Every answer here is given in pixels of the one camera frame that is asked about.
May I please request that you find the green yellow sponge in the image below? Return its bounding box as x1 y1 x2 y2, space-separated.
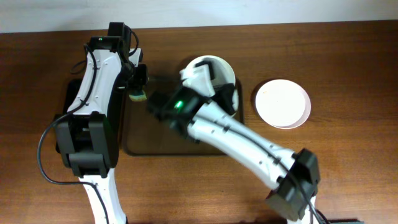
129 89 147 101

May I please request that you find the white plate top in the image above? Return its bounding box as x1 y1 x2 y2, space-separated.
182 55 239 113

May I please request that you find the white plate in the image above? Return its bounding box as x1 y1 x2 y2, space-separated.
254 79 312 129
182 55 239 113

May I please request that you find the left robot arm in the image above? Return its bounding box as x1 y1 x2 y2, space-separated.
54 22 148 223

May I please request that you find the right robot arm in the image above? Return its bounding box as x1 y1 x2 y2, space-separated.
147 57 328 223

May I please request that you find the brown translucent serving tray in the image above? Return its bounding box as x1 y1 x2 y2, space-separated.
121 77 244 156

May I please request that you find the black rectangular tray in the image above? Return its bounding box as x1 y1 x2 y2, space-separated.
60 78 125 147

